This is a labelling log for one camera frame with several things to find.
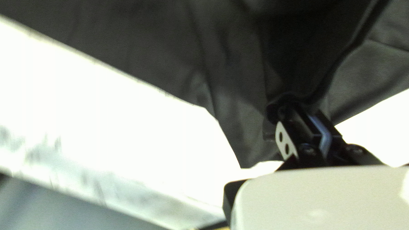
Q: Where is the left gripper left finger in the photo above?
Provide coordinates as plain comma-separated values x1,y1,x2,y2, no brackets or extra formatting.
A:
223,101,320,221

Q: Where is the black t-shirt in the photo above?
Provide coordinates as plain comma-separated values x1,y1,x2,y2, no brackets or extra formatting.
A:
0,0,409,169

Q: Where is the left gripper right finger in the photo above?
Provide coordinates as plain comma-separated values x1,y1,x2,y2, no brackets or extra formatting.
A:
307,109,385,168

